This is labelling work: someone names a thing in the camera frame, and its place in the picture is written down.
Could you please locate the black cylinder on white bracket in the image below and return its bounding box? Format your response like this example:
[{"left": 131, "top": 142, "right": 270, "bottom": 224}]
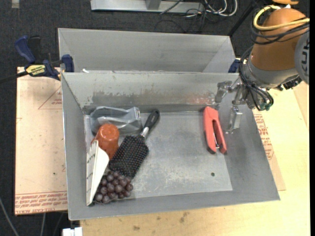
[{"left": 282, "top": 77, "right": 303, "bottom": 91}]

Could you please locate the black hairbrush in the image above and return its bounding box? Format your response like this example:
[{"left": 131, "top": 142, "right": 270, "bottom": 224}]
[{"left": 109, "top": 109, "right": 160, "bottom": 178}]

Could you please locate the red stapler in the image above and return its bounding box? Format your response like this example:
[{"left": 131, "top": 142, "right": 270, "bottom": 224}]
[{"left": 202, "top": 106, "right": 228, "bottom": 155}]

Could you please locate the brown cardboard board, red print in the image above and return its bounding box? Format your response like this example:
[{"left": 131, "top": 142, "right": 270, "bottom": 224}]
[{"left": 14, "top": 66, "right": 286, "bottom": 216}]

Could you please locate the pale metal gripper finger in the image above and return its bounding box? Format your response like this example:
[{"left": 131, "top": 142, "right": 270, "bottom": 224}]
[
  {"left": 225, "top": 106, "right": 244, "bottom": 135},
  {"left": 215, "top": 81, "right": 234, "bottom": 104}
]

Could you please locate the purple toy grapes bunch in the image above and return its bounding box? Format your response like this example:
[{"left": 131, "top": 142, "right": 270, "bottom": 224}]
[{"left": 94, "top": 171, "right": 134, "bottom": 205}]

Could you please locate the grey metal bin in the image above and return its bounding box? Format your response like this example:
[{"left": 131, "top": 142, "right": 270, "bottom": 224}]
[{"left": 58, "top": 28, "right": 281, "bottom": 221}]

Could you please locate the orange plastic cup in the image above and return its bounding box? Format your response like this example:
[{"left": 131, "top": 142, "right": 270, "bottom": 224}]
[{"left": 94, "top": 123, "right": 121, "bottom": 160}]

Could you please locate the grey plastic tool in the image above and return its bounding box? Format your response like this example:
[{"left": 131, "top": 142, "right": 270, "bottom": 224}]
[{"left": 89, "top": 106, "right": 144, "bottom": 136}]

